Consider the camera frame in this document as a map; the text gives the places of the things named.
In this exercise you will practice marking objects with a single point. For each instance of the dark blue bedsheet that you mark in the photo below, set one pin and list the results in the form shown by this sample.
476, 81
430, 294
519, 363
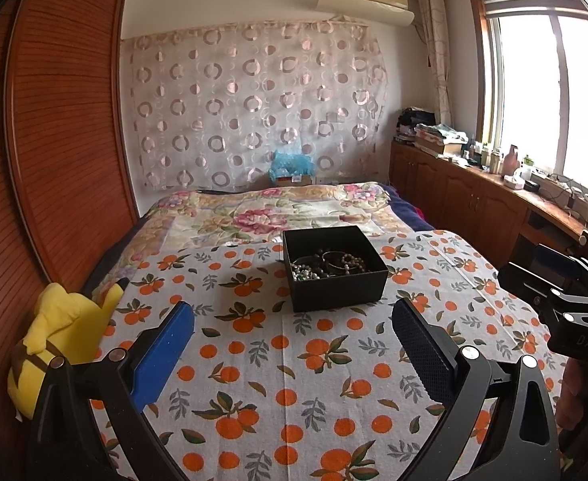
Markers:
410, 210

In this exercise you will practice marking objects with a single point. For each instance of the small cardboard box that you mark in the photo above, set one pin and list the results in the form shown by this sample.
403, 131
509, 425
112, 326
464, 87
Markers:
294, 181

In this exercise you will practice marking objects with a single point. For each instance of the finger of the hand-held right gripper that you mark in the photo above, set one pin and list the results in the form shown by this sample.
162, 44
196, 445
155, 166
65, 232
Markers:
549, 259
524, 280

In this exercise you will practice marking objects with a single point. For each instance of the black cardboard box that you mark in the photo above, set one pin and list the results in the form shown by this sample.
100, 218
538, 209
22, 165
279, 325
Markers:
334, 293

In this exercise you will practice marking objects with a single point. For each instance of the floral blanket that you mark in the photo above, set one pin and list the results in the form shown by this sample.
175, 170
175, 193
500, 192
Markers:
254, 215

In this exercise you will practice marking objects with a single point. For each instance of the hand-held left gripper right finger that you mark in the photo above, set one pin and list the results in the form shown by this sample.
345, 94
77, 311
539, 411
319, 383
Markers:
422, 355

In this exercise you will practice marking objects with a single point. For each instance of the wooden framed window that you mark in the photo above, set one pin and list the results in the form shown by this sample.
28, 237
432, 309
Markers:
524, 90

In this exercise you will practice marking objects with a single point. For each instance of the white air deflector panel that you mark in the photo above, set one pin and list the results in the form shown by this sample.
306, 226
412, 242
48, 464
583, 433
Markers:
364, 14

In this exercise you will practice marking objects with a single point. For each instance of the white cloth with orange print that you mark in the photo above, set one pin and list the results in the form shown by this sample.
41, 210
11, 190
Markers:
294, 360

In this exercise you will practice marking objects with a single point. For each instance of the patterned window curtain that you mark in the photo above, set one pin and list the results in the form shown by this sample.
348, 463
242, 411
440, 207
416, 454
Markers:
437, 50

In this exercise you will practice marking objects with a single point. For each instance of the green capped bottle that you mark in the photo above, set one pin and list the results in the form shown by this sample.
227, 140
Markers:
527, 166

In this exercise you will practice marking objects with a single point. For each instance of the blue plastic bag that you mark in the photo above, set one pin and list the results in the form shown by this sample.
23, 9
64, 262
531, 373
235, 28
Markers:
291, 163

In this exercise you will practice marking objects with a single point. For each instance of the yellow plush toy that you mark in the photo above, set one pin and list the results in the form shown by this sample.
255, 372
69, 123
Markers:
58, 320

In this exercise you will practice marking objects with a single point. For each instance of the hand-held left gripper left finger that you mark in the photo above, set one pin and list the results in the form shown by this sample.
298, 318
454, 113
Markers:
163, 355

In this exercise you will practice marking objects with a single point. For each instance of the silver bangle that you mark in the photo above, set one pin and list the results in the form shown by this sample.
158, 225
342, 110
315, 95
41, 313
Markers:
332, 253

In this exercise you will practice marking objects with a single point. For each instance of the wooden side cabinet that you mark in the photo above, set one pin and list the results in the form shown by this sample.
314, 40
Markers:
454, 195

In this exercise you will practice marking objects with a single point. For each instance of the sheer cloth with circle pattern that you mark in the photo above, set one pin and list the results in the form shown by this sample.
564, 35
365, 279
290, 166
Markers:
254, 100

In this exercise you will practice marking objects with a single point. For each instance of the silver jewelry with green stone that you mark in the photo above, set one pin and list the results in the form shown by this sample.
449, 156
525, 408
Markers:
301, 271

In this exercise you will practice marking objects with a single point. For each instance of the stack of folded clothes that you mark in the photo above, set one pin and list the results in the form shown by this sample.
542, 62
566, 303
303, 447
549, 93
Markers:
437, 133

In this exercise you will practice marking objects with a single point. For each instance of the person's right hand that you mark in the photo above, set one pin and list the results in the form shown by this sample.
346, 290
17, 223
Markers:
582, 396

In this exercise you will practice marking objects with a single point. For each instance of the wooden slatted wardrobe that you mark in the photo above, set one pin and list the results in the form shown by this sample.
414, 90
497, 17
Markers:
63, 135

